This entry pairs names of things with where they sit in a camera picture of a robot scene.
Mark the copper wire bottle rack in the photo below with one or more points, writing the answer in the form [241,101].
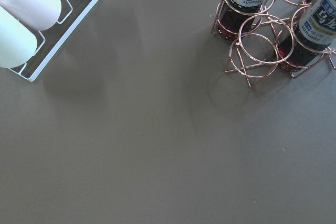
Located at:
[253,52]

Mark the white wire cup rack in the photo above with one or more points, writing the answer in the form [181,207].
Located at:
[51,40]

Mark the pink cup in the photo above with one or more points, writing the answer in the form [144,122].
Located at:
[38,14]

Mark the white cup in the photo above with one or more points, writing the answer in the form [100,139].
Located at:
[18,44]

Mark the tea bottle front slot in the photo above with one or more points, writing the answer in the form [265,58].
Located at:
[316,30]

